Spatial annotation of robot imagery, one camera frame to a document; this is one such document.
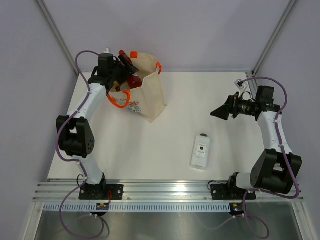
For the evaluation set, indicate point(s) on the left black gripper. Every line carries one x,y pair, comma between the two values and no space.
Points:
125,70

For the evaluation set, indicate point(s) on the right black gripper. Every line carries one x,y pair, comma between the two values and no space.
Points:
230,107

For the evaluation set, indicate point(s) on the red dish soap bottle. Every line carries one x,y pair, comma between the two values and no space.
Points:
134,81

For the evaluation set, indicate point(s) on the white rectangular bottle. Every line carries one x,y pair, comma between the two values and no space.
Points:
200,154

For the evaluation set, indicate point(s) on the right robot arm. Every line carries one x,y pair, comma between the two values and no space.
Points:
277,168

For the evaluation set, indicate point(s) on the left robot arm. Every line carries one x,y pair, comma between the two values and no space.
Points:
75,140

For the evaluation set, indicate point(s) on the cream canvas tote bag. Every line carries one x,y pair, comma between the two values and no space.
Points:
148,99

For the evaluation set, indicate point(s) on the right small circuit board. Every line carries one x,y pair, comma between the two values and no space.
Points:
236,209

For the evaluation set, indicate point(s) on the small circuit board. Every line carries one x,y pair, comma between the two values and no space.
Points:
104,206
236,209

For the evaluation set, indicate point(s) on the left small circuit board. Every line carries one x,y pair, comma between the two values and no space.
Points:
104,206

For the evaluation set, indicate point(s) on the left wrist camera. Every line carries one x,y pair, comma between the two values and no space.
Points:
106,51

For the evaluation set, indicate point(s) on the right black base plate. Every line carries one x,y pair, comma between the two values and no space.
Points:
226,192

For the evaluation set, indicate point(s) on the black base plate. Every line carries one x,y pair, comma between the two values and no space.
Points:
226,192
101,192

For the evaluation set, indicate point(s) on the left corner aluminium post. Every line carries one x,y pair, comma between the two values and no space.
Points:
48,18

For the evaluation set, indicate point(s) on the corner aluminium post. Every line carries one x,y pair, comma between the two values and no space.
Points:
48,18
279,27

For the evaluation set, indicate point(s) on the aluminium mounting rail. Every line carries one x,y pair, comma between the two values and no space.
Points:
134,191

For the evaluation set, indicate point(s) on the right corner aluminium post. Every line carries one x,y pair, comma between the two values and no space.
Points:
279,27

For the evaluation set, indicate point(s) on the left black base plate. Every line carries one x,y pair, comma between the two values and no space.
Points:
101,192

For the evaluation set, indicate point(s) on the white slotted cable duct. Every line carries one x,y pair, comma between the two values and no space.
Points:
141,207

